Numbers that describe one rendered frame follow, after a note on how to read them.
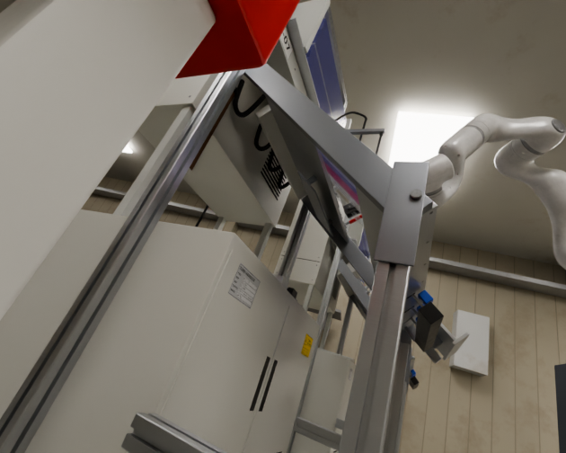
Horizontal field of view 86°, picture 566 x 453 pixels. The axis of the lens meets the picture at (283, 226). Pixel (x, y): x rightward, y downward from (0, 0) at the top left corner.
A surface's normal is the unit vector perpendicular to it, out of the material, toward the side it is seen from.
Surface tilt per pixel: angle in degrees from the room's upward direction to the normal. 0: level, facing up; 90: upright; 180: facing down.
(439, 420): 90
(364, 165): 90
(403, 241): 90
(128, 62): 90
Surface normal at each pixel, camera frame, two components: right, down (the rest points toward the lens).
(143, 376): -0.32, -0.51
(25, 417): 0.89, 0.11
